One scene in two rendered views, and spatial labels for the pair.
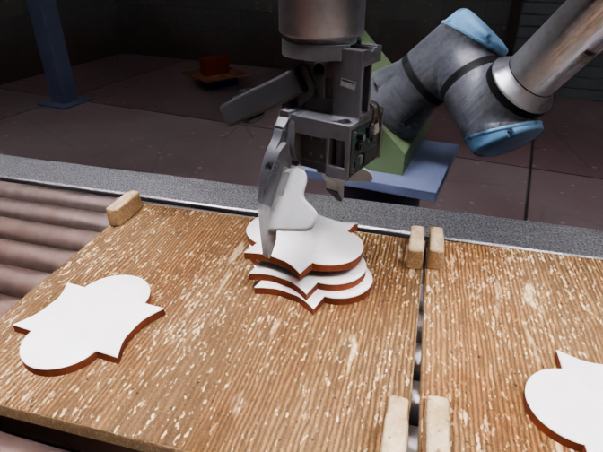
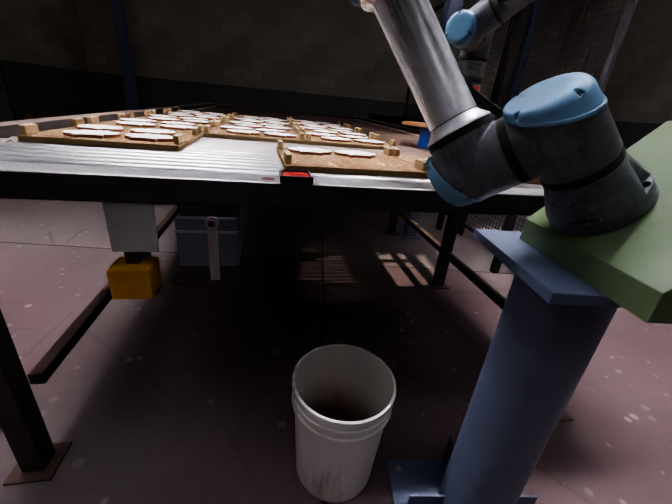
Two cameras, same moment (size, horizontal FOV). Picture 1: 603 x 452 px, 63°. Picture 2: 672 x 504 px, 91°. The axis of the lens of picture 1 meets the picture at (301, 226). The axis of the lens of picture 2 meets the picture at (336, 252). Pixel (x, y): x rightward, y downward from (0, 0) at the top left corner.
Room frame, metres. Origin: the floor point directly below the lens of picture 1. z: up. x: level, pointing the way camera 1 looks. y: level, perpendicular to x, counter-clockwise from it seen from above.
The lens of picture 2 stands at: (1.26, -0.83, 1.09)
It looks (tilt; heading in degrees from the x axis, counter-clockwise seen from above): 24 degrees down; 151
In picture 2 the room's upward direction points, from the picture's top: 6 degrees clockwise
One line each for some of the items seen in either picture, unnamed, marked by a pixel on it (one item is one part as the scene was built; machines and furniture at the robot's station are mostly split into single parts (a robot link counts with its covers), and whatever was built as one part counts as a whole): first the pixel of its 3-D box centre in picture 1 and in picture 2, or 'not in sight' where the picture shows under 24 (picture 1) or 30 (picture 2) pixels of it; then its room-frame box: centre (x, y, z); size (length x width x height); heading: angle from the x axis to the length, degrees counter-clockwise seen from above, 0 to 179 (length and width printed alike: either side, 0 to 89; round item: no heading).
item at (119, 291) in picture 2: not in sight; (130, 248); (0.42, -0.93, 0.74); 0.09 x 0.08 x 0.24; 74
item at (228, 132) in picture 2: not in sight; (257, 131); (-0.35, -0.43, 0.94); 0.41 x 0.35 x 0.04; 73
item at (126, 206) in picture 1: (125, 207); not in sight; (0.59, 0.24, 0.95); 0.06 x 0.02 x 0.03; 165
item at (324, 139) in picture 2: not in sight; (345, 138); (-0.23, -0.03, 0.94); 0.41 x 0.35 x 0.04; 74
